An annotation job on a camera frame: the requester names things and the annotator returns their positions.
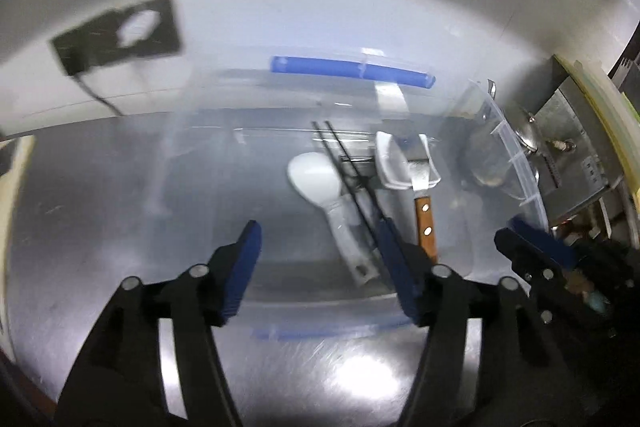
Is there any clear plastic box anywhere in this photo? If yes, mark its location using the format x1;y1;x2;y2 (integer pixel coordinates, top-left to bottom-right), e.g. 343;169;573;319
150;47;551;343

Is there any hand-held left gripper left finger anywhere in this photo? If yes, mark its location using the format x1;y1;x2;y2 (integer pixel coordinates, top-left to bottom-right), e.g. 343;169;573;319
55;219;263;427

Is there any metal peeler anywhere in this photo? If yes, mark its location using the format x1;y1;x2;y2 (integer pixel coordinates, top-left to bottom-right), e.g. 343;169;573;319
337;154;376;192

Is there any pale cutting board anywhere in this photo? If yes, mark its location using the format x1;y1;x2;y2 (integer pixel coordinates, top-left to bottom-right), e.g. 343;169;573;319
0;134;36;348

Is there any wooden-handled knife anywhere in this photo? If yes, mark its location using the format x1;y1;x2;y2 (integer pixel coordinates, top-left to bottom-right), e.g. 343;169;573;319
395;134;439;264

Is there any white rice paddle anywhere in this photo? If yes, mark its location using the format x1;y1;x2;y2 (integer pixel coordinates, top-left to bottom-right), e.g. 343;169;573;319
286;152;378;289

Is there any black plug with cable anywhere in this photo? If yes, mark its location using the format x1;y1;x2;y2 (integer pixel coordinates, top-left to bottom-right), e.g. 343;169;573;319
75;67;123;115

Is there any stainless steel kettle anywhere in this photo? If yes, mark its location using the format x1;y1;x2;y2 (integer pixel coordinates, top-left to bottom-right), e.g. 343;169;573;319
462;104;541;188

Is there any white square dish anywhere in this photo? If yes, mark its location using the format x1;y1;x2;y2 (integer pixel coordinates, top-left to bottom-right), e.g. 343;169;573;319
375;131;442;190

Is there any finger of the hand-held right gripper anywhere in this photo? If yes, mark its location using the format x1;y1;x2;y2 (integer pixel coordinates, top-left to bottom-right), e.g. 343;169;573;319
510;217;579;271
494;228;569;291

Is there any dark wall socket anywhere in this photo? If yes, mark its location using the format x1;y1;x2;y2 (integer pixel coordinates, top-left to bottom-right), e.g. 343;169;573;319
112;0;181;58
50;19;121;78

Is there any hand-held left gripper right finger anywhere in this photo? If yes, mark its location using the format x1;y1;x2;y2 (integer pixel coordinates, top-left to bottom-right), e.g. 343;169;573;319
375;216;601;427

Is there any stainless steel appliance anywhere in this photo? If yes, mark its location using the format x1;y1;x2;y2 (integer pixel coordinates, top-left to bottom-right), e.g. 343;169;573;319
530;54;640;228

